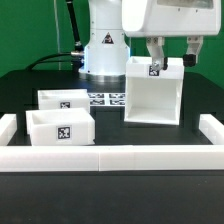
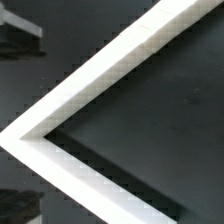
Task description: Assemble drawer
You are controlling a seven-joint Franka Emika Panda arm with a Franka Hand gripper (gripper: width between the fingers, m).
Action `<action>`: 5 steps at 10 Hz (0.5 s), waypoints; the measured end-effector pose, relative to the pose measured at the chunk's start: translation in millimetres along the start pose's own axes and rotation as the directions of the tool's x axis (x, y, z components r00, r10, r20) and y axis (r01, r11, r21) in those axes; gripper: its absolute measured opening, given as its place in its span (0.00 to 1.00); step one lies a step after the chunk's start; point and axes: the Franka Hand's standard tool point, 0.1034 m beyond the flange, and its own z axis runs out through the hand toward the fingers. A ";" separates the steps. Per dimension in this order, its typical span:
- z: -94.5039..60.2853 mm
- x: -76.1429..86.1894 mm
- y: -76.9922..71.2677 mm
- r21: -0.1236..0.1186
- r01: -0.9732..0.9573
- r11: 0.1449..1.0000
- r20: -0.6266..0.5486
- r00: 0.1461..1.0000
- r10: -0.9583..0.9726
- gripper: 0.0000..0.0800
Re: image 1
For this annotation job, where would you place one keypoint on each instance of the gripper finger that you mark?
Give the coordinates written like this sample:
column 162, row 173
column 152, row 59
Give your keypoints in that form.
column 190, row 58
column 155, row 48

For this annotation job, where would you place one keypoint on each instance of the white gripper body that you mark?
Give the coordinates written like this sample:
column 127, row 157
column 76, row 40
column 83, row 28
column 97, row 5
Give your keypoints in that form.
column 171, row 18

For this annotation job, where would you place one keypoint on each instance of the white drawer cabinet frame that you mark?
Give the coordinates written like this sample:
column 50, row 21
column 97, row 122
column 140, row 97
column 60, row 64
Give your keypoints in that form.
column 153, row 96

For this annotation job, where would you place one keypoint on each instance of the white front drawer box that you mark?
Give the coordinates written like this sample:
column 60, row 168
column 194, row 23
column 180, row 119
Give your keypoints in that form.
column 60, row 127

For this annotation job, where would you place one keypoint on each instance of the white drawer box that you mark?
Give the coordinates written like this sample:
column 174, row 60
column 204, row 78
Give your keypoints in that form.
column 63, row 99
column 60, row 127

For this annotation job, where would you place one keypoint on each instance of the white rear drawer box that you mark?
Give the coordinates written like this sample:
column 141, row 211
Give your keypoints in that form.
column 63, row 99

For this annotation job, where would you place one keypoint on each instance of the white marker sheet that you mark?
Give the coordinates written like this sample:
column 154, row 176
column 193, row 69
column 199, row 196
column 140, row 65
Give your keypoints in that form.
column 107, row 99

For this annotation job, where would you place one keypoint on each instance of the white right fence piece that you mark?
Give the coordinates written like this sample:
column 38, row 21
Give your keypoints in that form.
column 212, row 128

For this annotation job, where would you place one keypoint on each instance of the white fence piece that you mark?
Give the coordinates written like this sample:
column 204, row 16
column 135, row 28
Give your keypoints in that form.
column 212, row 128
column 8, row 127

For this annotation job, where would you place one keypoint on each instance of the white left fence piece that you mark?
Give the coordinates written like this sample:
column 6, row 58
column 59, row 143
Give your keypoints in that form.
column 8, row 127

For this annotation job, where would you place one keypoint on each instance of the white front fence rail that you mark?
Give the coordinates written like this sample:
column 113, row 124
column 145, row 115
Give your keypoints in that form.
column 111, row 158

